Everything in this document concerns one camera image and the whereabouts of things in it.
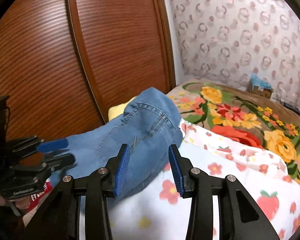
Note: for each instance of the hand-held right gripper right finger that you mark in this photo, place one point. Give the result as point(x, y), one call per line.
point(176, 170)

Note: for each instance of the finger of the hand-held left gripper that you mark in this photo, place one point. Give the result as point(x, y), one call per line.
point(52, 145)
point(62, 160)

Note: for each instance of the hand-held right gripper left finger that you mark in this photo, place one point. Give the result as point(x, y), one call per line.
point(121, 170)

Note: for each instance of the blue denim pants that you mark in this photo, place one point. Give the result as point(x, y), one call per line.
point(145, 130)

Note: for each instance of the person's left hand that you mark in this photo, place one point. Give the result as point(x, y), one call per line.
point(22, 203)

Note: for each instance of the red and white bag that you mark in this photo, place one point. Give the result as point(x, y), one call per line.
point(38, 197)

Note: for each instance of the white strawberry print sheet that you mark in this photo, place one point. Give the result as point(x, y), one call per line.
point(152, 212)

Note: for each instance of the yellow cloth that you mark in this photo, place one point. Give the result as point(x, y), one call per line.
point(116, 113)

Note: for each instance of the floral blanket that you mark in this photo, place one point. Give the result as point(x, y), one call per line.
point(240, 115)

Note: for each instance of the cardboard box with blue cloth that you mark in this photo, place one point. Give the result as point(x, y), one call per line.
point(261, 90)

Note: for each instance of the brown louvered wooden wardrobe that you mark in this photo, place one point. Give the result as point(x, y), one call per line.
point(115, 42)

